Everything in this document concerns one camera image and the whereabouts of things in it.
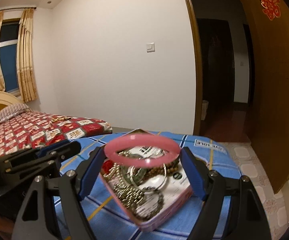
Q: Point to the wooden headboard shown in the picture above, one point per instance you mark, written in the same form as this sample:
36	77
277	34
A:
7	99

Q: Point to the pink bangle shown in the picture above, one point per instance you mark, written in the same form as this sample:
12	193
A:
142	150

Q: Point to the gold beads on bed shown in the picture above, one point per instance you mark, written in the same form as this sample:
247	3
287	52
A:
61	118

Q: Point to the white printed paper leaflet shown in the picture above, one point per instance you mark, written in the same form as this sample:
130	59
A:
147	205

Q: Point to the white wall switch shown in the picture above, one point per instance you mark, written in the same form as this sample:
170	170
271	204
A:
150	47

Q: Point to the curtain rod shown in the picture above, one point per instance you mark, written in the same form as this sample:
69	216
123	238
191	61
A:
17	8

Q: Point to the red double happiness decal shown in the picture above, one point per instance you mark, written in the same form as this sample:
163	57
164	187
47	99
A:
271	8

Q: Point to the striped pillow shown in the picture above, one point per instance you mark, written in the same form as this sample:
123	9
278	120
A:
12	111

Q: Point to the window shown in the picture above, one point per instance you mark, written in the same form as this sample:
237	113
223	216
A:
8	47

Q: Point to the silver bangle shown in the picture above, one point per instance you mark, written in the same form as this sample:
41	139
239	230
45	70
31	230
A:
148	179

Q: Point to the right beige curtain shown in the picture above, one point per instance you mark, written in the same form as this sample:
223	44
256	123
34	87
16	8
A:
24	57

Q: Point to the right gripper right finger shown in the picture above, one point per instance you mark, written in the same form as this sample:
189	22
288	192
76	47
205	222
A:
246	218

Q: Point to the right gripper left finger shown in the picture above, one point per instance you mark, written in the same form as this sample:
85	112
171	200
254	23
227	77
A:
37	218

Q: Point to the blue plaid towel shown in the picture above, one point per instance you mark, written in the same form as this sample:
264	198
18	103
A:
108	221

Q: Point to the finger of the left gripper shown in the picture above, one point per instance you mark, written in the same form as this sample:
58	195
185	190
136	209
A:
65	152
44	151

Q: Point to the brown door frame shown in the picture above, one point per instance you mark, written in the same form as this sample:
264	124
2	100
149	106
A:
214	69

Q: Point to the brown wooden door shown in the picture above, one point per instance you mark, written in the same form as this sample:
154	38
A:
267	122

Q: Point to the red patterned bed quilt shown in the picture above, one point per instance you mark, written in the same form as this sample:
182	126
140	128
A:
35	130

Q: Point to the pink tin box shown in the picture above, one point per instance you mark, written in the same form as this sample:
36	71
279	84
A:
112	181

